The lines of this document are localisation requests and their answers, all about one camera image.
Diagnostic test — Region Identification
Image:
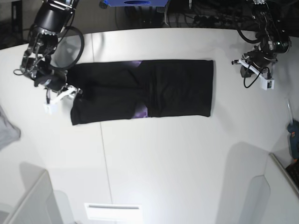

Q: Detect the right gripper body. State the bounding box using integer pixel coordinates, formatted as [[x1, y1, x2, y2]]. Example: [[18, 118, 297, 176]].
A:
[[34, 71, 78, 104]]

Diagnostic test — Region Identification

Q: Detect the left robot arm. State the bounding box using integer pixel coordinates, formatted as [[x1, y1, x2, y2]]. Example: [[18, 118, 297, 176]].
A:
[[232, 0, 291, 84]]

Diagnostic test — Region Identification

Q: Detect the white bin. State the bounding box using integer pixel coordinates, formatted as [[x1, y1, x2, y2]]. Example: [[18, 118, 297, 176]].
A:
[[0, 162, 75, 224], [243, 154, 299, 224]]

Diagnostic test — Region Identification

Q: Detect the grey cloth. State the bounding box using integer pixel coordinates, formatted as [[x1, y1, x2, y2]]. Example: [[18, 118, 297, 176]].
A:
[[0, 107, 21, 150]]

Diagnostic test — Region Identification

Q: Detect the black T-shirt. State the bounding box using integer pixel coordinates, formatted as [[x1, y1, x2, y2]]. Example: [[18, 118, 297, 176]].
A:
[[67, 60, 214, 125]]

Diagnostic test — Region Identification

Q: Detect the blue glue gun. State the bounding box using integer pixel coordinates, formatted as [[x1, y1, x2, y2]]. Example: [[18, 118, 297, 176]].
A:
[[285, 98, 299, 163]]

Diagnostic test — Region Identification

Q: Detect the white right bin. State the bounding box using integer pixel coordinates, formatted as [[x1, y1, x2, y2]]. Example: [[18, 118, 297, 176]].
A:
[[243, 154, 299, 224]]

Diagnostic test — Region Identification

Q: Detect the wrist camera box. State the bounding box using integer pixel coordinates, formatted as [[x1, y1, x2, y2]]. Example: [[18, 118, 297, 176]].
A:
[[44, 103, 58, 115], [261, 78, 275, 90]]

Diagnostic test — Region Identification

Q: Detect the white left bin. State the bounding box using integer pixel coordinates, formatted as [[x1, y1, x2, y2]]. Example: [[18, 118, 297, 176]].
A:
[[0, 162, 75, 224]]

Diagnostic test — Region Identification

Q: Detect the blue box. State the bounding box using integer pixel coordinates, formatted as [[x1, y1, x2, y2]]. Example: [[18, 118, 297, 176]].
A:
[[103, 0, 168, 7]]

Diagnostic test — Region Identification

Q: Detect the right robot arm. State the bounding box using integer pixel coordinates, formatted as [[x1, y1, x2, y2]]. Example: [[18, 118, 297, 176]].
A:
[[14, 0, 85, 106]]

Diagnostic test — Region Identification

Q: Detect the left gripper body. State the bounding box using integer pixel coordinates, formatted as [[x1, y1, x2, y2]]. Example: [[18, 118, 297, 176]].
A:
[[231, 48, 278, 82]]

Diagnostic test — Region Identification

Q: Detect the black keyboard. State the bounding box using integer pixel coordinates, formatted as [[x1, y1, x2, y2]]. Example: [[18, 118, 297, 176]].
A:
[[286, 162, 299, 188]]

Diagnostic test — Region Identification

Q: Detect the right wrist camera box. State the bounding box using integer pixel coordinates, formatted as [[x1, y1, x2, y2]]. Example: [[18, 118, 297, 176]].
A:
[[44, 103, 58, 115]]

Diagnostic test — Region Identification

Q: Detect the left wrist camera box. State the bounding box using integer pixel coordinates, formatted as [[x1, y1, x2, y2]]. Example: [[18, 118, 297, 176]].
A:
[[261, 78, 275, 90]]

